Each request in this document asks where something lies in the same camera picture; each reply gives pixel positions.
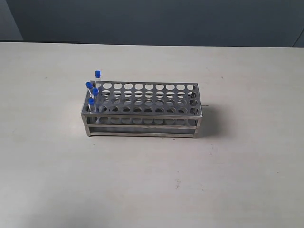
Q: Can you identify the stainless steel test tube rack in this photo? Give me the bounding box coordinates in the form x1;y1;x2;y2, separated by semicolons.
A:
81;81;203;138

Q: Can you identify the blue capped tube second row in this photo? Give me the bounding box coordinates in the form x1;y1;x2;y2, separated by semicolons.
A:
92;87;99;112

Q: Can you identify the blue capped tube back row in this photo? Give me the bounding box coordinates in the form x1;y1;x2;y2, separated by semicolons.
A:
88;97;96;124

